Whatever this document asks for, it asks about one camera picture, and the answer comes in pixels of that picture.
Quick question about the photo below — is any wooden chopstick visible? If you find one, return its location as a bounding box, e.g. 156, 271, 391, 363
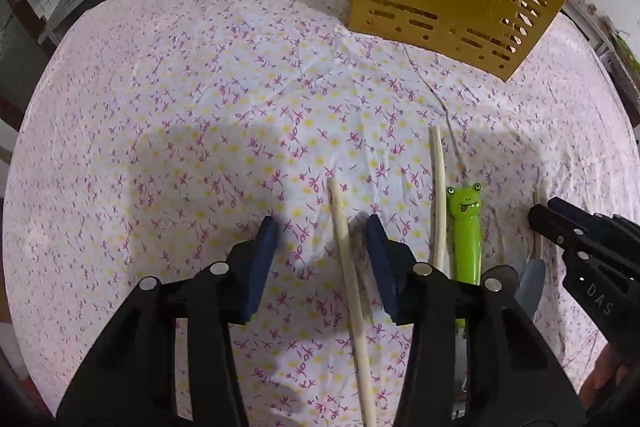
430, 125, 447, 273
532, 191, 543, 260
326, 177, 378, 427

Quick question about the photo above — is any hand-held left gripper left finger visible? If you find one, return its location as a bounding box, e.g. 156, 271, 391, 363
55, 216, 280, 427

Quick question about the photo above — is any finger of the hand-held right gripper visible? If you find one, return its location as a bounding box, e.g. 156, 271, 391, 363
547, 196, 640, 249
528, 203, 592, 259

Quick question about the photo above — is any person's right hand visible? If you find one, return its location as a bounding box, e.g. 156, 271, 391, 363
579, 341, 632, 405

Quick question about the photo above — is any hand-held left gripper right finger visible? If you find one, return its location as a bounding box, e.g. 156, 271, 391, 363
364, 214, 588, 427

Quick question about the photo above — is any floral tablecloth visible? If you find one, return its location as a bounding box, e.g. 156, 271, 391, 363
0, 0, 640, 427

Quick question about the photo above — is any pale blue spoon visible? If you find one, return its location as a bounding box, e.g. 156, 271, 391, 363
515, 258, 547, 320

